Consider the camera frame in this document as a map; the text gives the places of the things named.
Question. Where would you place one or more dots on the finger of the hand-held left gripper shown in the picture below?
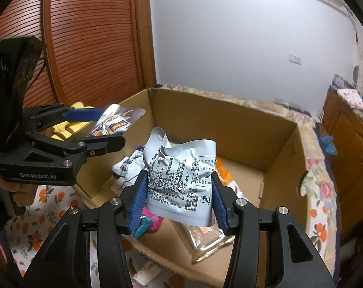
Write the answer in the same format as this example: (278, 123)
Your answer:
(82, 114)
(103, 145)

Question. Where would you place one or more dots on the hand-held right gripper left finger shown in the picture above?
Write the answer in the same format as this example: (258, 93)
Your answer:
(139, 201)

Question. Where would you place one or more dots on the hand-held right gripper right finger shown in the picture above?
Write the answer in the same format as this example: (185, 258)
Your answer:
(220, 208)

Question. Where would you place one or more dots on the clear orange-label snack packet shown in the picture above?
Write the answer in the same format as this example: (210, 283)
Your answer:
(115, 123)

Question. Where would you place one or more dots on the white long snack packet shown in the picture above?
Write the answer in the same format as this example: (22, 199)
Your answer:
(129, 163)

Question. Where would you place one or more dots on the silver snack packet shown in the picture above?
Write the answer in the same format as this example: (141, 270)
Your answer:
(181, 171)

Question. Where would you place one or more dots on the brown cardboard box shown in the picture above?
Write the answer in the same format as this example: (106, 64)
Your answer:
(199, 117)

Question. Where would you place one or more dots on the person's left hand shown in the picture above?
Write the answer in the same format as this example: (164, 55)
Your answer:
(22, 198)

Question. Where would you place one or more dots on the yellow plush pillow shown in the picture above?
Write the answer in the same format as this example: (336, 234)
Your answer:
(64, 129)

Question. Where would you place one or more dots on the pink snack wrapper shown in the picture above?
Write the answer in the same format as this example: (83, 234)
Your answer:
(156, 222)

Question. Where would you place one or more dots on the teal snack wrapper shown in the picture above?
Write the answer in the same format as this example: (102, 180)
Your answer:
(142, 228)

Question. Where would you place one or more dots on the orange snack packet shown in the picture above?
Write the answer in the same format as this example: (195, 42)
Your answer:
(226, 177)

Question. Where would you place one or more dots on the clear brown-filled snack packet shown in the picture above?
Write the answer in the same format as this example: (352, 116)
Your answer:
(205, 238)

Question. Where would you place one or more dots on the pale snack packet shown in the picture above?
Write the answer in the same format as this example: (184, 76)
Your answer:
(145, 276)

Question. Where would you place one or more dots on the brown slatted wardrobe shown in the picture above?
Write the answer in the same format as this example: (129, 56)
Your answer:
(88, 36)

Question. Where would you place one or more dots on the orange-print bed sheet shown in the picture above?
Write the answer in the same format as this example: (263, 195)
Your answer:
(49, 216)

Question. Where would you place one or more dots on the blue cloth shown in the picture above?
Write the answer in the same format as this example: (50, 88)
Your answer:
(328, 144)

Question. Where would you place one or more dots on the wooden dresser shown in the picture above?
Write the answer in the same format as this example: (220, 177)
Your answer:
(349, 144)

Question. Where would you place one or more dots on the folded pink white cloth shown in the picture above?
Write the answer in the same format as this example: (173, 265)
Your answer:
(352, 99)

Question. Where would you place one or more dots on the purple box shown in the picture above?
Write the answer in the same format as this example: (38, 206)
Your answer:
(340, 81)

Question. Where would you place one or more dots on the grey oval object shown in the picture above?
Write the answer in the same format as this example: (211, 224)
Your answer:
(355, 75)

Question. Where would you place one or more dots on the white wall switch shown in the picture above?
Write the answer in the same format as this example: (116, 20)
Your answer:
(295, 58)

